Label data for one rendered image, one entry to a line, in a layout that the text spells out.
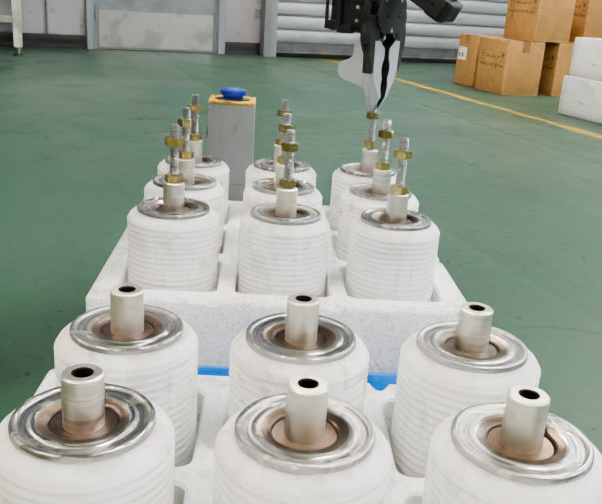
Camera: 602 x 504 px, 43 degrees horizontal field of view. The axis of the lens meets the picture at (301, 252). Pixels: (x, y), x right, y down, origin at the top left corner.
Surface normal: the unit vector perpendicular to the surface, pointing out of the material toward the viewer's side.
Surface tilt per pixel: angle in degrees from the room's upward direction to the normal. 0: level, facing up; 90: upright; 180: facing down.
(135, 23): 90
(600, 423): 0
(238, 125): 90
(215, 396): 0
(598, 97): 90
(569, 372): 0
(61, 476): 43
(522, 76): 90
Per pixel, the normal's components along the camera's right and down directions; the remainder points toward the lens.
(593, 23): 0.29, 0.33
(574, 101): -0.94, 0.05
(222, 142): 0.04, 0.33
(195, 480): 0.07, -0.95
